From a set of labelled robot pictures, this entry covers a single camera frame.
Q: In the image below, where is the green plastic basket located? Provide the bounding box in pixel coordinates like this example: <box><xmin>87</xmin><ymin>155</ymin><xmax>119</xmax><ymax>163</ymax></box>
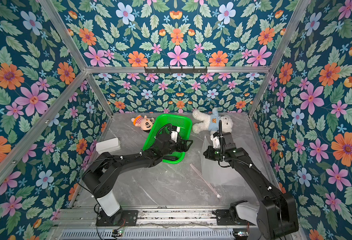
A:
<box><xmin>143</xmin><ymin>114</ymin><xmax>193</xmax><ymax>164</ymax></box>

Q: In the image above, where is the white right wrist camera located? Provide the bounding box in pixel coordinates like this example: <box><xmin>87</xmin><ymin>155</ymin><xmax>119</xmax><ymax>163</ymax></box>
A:
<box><xmin>211</xmin><ymin>135</ymin><xmax>221</xmax><ymax>149</ymax></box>

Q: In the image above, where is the clear zip-top bag pink zipper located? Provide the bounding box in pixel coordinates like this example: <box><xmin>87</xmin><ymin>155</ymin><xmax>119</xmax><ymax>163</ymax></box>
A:
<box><xmin>190</xmin><ymin>164</ymin><xmax>221</xmax><ymax>199</ymax></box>

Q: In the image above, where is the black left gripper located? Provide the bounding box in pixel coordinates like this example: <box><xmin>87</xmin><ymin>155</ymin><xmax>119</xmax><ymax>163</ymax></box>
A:
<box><xmin>159</xmin><ymin>137</ymin><xmax>192</xmax><ymax>158</ymax></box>

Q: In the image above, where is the black hook rail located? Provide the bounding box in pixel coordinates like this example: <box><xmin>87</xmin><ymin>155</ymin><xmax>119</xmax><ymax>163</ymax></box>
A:
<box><xmin>144</xmin><ymin>67</ymin><xmax>208</xmax><ymax>74</ymax></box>

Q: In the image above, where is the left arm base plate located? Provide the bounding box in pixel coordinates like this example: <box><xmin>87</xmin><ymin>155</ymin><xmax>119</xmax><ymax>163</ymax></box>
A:
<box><xmin>96</xmin><ymin>210</ymin><xmax>139</xmax><ymax>227</ymax></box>

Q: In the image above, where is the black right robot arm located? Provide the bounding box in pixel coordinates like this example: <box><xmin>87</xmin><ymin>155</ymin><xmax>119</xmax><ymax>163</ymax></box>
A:
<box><xmin>204</xmin><ymin>132</ymin><xmax>299</xmax><ymax>240</ymax></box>

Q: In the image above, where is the white plastic box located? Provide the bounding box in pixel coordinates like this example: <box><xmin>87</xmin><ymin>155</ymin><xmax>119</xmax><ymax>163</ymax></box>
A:
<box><xmin>96</xmin><ymin>138</ymin><xmax>121</xmax><ymax>155</ymax></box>

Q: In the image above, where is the white teddy bear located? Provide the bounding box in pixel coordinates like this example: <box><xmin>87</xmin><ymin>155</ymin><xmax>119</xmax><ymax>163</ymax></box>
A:
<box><xmin>192</xmin><ymin>108</ymin><xmax>234</xmax><ymax>134</ymax></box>

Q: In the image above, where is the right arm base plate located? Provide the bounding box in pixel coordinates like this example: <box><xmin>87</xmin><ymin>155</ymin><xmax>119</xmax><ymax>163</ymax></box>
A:
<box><xmin>212</xmin><ymin>209</ymin><xmax>254</xmax><ymax>226</ymax></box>

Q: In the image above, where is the cartoon doll head toy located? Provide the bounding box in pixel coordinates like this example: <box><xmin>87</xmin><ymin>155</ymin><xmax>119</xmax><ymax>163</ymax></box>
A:
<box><xmin>131</xmin><ymin>115</ymin><xmax>155</xmax><ymax>133</ymax></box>

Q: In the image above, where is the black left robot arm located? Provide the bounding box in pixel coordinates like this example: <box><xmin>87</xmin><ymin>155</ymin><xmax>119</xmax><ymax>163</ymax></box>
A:
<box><xmin>81</xmin><ymin>133</ymin><xmax>193</xmax><ymax>217</ymax></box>

